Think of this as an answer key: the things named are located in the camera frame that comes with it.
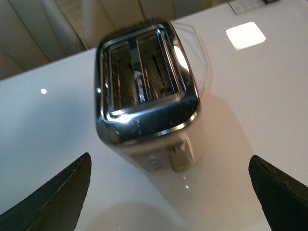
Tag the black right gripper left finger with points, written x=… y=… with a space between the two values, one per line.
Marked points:
x=56 y=205

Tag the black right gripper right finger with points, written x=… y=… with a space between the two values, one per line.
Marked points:
x=283 y=199

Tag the silver two-slot toaster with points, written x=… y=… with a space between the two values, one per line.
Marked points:
x=147 y=100

